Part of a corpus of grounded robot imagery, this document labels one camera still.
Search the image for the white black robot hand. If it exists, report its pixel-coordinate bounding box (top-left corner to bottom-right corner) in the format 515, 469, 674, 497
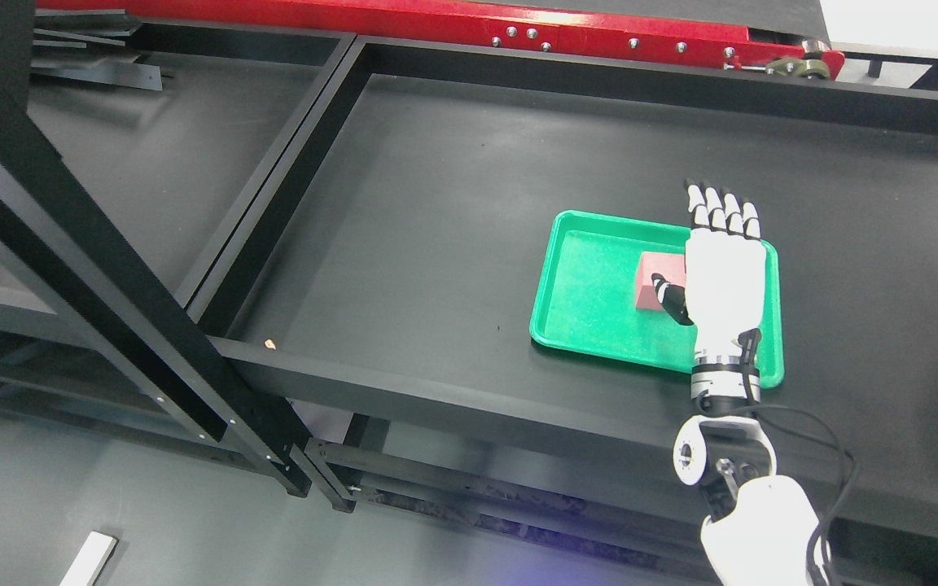
654, 181, 767, 364

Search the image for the pink block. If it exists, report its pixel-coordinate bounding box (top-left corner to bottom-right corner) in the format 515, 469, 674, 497
635, 250, 687, 311

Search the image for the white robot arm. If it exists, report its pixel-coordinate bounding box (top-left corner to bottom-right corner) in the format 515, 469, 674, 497
673, 355, 830, 585

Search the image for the green plastic tray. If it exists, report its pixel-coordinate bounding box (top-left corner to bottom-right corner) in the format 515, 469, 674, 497
529, 210, 786, 388

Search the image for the black metal shelf right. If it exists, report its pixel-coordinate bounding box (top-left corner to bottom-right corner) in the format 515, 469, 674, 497
192, 37, 938, 537

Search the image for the black metal shelf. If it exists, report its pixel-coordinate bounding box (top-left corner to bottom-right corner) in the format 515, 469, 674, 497
192, 37, 938, 537
0, 1, 355, 502

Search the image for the black metal shelf left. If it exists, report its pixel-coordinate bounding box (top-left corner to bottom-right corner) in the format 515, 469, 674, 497
0, 1, 355, 502

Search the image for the white standing desk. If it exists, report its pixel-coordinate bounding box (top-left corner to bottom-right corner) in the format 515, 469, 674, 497
59, 531, 119, 586

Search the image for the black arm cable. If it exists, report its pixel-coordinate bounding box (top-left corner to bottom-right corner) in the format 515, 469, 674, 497
738, 328, 857, 586

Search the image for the red conveyor frame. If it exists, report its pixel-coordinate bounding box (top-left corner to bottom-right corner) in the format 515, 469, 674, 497
37, 1, 846, 79

